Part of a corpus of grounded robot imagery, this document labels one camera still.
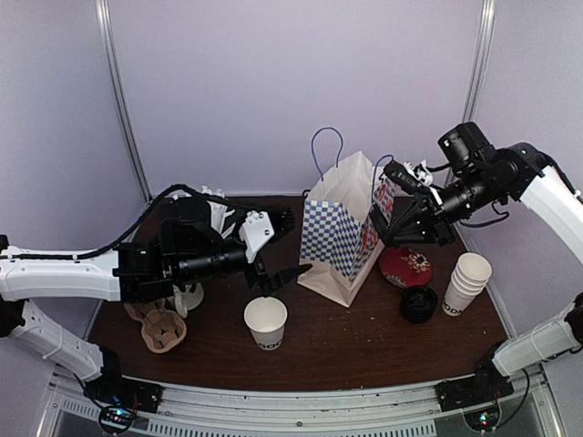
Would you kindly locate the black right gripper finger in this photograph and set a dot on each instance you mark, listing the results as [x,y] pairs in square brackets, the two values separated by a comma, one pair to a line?
[382,227]
[401,177]

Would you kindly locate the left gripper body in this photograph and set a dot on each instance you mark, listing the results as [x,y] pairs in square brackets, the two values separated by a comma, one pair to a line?
[259,279]

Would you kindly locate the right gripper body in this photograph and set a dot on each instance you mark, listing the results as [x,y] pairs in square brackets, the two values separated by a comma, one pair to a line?
[428,203]

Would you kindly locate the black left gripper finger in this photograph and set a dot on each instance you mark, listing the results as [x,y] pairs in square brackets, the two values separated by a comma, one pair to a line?
[282,221]
[286,276]

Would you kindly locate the white paper coffee cup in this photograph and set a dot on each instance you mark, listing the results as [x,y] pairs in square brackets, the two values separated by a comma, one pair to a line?
[266,317]

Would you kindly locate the blue checkered paper bag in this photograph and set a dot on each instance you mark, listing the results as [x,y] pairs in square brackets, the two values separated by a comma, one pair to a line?
[338,237]

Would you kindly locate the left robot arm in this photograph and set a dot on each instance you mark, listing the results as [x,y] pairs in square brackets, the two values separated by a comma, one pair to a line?
[183,238]

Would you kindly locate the red floral plate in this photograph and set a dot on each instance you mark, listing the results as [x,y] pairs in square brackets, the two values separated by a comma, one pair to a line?
[405,267]

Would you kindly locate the paper cup holding straws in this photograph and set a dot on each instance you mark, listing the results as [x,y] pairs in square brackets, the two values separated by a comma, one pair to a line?
[218,212]

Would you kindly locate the stack of paper cups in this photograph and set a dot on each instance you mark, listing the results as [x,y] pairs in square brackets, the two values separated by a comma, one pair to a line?
[468,279]

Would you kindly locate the cream ceramic mug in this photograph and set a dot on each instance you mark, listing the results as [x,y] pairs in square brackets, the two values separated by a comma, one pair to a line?
[187,300]

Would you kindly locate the stack of black lids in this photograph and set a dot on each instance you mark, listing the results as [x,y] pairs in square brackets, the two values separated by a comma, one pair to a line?
[418,304]

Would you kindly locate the cardboard cup carrier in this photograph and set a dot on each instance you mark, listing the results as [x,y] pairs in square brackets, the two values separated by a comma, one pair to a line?
[162,329]

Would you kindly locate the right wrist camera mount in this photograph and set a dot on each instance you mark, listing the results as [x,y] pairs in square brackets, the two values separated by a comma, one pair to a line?
[424,181]

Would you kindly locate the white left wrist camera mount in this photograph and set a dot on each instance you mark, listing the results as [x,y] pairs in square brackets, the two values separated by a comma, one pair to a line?
[255,232]

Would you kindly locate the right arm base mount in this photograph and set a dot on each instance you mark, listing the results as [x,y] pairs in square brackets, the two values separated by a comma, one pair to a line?
[471,391]

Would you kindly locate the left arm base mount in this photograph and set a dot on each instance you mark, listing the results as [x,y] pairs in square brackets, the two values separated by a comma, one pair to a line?
[134,395]

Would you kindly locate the aluminium front rail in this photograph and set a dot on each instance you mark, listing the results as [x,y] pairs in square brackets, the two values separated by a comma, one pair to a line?
[407,410]

